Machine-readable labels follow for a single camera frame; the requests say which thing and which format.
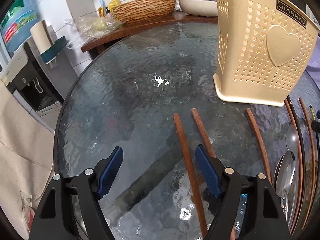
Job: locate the metal spoon wooden handle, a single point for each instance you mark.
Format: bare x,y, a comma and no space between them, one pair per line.
283,178

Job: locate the clear plastic bag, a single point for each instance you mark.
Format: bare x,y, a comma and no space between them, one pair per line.
88,28

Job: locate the black gold-tipped chopstick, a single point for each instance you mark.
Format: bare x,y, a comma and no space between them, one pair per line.
315,126

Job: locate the round glass table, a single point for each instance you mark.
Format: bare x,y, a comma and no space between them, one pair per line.
127,97

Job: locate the yellow soap bottle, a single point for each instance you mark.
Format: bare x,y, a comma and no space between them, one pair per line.
112,4

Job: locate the cream plastic utensil holder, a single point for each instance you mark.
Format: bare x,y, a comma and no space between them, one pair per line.
264,47

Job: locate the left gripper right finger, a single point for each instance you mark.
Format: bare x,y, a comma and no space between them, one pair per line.
211,169

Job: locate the woven basin sink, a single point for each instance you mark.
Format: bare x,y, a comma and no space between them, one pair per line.
143,10

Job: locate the wooden counter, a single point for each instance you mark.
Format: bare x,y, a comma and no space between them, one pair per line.
98,46

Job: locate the water dispenser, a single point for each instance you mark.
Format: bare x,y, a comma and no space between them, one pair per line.
40,88

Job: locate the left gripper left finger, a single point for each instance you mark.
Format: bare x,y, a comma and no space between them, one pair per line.
106,171

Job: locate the white pan with lid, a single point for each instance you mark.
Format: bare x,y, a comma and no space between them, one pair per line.
206,8

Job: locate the beige cloth cover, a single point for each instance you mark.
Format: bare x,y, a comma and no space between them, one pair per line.
26,160

